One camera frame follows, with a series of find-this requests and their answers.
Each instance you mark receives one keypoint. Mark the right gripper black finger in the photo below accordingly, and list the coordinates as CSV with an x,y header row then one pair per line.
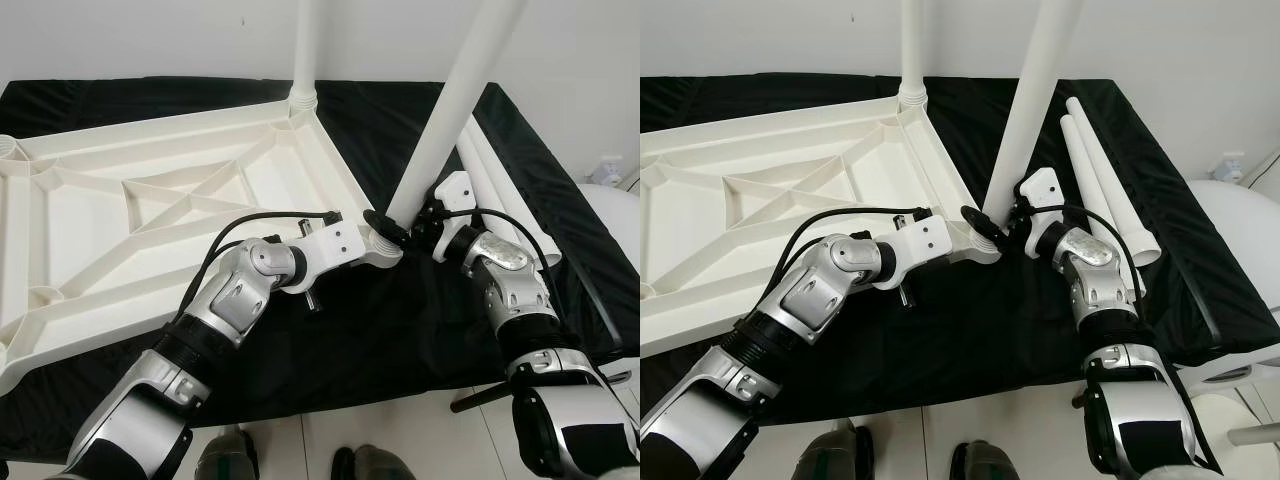
x,y
385,225
980,222

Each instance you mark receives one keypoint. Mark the white plastic table top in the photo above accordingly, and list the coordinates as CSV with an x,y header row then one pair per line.
x,y
80,230
700,230

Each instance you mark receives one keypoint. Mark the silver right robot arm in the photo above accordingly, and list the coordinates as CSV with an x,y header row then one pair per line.
x,y
520,290
1105,290

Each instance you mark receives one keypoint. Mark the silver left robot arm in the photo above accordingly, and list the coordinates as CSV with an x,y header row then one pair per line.
x,y
225,305
815,300

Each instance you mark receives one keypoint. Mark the black table cloth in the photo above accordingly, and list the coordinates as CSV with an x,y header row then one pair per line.
x,y
990,330
400,330

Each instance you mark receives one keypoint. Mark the grey robot right foot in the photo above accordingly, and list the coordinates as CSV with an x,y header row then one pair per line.
x,y
985,462
372,463

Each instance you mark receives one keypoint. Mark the grey robot foot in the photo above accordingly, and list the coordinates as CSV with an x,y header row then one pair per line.
x,y
832,455
372,463
230,455
985,462

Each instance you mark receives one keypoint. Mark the grey robot left foot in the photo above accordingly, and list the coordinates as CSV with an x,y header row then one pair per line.
x,y
832,455
230,455

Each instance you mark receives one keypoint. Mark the white round base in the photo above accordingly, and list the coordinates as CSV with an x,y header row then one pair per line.
x,y
1245,425

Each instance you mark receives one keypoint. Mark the grey metal rod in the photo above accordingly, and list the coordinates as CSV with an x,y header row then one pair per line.
x,y
1252,433

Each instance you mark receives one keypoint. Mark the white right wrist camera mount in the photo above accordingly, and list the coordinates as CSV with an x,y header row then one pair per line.
x,y
455,195
1043,192

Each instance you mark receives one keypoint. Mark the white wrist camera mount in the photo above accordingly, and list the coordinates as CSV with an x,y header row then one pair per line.
x,y
455,195
332,242
1043,192
920,238

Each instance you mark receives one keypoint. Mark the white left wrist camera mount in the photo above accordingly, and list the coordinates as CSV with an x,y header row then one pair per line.
x,y
332,242
920,238

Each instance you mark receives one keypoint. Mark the black table frame bar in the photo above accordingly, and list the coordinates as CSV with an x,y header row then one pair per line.
x,y
482,398

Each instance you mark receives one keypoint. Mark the small white wall device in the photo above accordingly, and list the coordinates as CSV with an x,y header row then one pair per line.
x,y
1230,168
611,172

